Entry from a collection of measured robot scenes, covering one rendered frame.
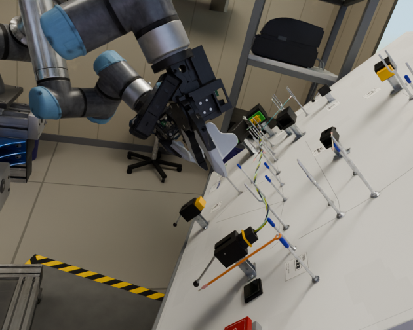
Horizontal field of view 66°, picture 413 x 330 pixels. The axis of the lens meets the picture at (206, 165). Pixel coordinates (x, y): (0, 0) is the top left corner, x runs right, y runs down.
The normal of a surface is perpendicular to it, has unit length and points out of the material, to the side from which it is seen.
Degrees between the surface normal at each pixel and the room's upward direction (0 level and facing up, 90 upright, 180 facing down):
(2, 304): 0
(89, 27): 101
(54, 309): 0
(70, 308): 0
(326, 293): 54
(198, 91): 70
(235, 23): 90
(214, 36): 90
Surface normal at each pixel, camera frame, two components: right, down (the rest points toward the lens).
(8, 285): 0.23, -0.89
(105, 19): 0.23, 0.61
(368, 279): -0.64, -0.74
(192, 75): 0.37, 0.12
